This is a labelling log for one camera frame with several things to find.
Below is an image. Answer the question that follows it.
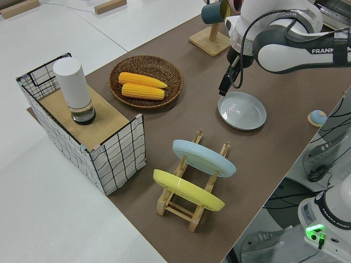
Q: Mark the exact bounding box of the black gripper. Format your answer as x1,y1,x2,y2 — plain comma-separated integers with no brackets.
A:
218,48,254,97

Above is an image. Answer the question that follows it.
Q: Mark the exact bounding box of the gray round plate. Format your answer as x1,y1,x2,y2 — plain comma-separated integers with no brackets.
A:
217,91,268,131

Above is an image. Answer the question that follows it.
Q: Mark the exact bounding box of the light blue plate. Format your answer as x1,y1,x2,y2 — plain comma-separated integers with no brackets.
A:
172,139,237,179

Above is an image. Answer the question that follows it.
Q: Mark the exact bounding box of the yellow plate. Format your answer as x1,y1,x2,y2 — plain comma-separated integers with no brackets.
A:
152,168,227,212

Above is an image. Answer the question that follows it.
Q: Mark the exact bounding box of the wooden plate rack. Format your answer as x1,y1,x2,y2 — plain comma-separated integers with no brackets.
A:
156,129,231,233

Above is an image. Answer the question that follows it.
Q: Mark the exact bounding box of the wooden mug tree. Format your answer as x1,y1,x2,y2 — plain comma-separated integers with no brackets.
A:
189,19,231,58

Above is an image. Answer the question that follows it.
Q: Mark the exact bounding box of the brown table mat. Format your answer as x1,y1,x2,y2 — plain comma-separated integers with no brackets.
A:
26,10,347,263

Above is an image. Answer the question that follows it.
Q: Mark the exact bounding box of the teal mug yellow inside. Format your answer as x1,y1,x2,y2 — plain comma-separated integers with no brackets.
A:
200,0,233,25

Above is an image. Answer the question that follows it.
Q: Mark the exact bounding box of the pink mug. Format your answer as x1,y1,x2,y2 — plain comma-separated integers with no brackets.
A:
229,0,245,15

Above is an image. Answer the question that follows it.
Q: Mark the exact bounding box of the brown wicker basket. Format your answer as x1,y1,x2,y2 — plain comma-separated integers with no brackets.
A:
109,55,184,109

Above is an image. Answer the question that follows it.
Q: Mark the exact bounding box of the yellow corn cob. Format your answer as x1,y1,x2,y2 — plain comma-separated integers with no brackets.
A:
118,71,169,90
121,82,166,101

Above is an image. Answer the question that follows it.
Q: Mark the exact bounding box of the blue call bell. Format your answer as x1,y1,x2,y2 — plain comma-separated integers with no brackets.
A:
308,109,327,128

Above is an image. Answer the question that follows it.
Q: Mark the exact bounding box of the wooden shelf board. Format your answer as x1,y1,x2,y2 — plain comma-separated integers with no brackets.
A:
38,84,130,151

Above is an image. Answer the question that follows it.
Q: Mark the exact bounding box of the wooden block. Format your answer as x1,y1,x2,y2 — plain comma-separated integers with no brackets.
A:
0,0,40,20
93,0,128,15

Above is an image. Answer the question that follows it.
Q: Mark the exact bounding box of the white cylinder with clear base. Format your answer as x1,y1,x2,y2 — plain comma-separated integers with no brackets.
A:
52,57,97,127

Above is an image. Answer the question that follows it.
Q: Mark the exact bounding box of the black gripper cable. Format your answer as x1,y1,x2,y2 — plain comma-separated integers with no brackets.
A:
231,9,337,89

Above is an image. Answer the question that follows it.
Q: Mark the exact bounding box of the black velcro strap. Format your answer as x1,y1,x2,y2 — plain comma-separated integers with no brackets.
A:
332,26,351,68

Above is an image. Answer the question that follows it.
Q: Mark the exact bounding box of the black wire grid box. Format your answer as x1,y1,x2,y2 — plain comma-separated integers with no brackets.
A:
15,52,146,197

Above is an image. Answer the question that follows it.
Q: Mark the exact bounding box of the thin grey cable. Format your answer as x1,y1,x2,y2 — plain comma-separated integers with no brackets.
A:
40,0,95,13

